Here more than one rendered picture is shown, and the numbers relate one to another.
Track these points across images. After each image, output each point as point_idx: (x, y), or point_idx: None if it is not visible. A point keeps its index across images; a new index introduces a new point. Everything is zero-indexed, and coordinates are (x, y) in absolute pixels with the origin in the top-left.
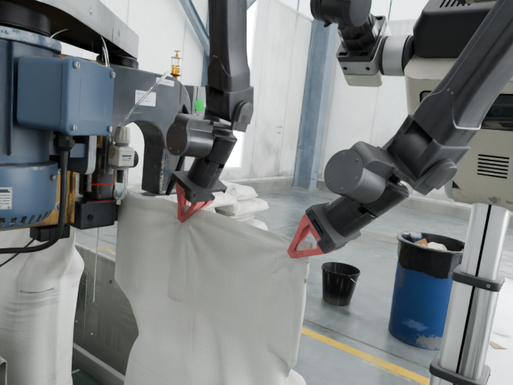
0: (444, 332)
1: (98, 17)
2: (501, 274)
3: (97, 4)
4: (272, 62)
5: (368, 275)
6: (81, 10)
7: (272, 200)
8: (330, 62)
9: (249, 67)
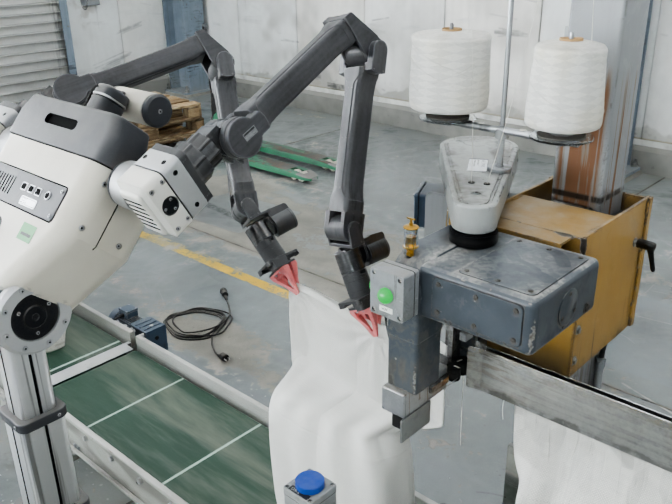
0: (73, 467)
1: (442, 171)
2: (3, 406)
3: (442, 162)
4: None
5: None
6: (440, 164)
7: None
8: None
9: (331, 195)
